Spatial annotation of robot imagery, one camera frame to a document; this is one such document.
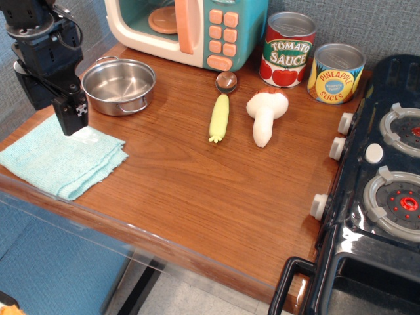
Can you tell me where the teal toy microwave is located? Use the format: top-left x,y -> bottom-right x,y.
105,1 -> 268,72

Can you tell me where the plush white mushroom toy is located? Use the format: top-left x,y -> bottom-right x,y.
246,87 -> 289,148

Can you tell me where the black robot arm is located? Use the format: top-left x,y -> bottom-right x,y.
1,1 -> 89,136

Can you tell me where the tomato sauce can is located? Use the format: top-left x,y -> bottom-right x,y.
259,11 -> 317,87

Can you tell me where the stainless steel pot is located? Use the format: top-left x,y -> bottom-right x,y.
81,56 -> 156,116

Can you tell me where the clear acrylic barrier panel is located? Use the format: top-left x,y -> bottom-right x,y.
1,177 -> 268,314

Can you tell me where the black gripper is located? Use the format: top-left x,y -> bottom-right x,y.
11,14 -> 89,136

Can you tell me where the black toy stove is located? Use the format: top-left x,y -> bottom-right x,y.
269,54 -> 419,314

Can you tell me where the orange microwave turntable plate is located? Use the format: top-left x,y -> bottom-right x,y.
148,6 -> 177,35

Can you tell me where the pineapple slices can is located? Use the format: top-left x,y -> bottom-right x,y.
307,43 -> 366,104

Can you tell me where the spoon with yellow handle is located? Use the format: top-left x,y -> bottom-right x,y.
208,71 -> 238,143

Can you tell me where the light blue cloth napkin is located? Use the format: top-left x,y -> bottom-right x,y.
1,115 -> 129,201

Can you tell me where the orange object at corner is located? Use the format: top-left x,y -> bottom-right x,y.
0,292 -> 26,315

